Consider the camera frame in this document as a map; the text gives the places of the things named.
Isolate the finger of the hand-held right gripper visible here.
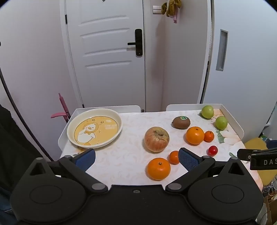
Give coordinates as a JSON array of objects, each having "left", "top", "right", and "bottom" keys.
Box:
[{"left": 237, "top": 147, "right": 277, "bottom": 170}]

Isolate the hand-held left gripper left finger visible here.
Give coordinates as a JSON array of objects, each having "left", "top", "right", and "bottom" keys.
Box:
[{"left": 28, "top": 148, "right": 108, "bottom": 194}]

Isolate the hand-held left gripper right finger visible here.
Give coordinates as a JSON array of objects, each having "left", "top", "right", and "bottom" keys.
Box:
[{"left": 165, "top": 147, "right": 247, "bottom": 194}]

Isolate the large orange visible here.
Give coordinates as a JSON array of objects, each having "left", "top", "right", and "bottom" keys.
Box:
[
  {"left": 186, "top": 127, "right": 205, "bottom": 145},
  {"left": 147, "top": 158, "right": 171, "bottom": 181}
]

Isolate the cream plate with cartoon print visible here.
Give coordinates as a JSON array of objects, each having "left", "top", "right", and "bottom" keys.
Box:
[{"left": 67, "top": 108, "right": 123, "bottom": 149}]

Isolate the large red-yellow apple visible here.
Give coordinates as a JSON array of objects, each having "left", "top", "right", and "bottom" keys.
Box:
[{"left": 145, "top": 127, "right": 170, "bottom": 153}]

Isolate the yellow stool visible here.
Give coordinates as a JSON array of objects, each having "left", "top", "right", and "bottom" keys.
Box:
[{"left": 244, "top": 138, "right": 277, "bottom": 186}]

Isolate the brown kiwi with green sticker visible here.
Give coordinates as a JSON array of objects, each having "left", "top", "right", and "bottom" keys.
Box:
[{"left": 172, "top": 116, "right": 191, "bottom": 129}]

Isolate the green apple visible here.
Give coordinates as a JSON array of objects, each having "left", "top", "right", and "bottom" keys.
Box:
[
  {"left": 215, "top": 116, "right": 228, "bottom": 130},
  {"left": 201, "top": 105, "right": 215, "bottom": 119}
]

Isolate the white sliding door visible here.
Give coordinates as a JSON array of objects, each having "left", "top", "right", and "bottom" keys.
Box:
[{"left": 202, "top": 0, "right": 277, "bottom": 139}]

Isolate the white panelled door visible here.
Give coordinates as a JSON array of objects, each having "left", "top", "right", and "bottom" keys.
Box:
[{"left": 60, "top": 0, "right": 146, "bottom": 109}]

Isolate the recessed grey door pull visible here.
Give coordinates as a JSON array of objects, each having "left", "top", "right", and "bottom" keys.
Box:
[{"left": 216, "top": 29, "right": 228, "bottom": 71}]

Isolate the pink broom handle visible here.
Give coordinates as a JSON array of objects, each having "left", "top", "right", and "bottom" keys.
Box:
[{"left": 51, "top": 93, "right": 71, "bottom": 124}]

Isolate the black cable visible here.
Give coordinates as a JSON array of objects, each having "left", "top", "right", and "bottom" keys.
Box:
[{"left": 0, "top": 66, "right": 54, "bottom": 161}]

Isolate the black door lock handle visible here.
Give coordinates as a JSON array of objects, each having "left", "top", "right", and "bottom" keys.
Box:
[{"left": 127, "top": 29, "right": 143, "bottom": 57}]

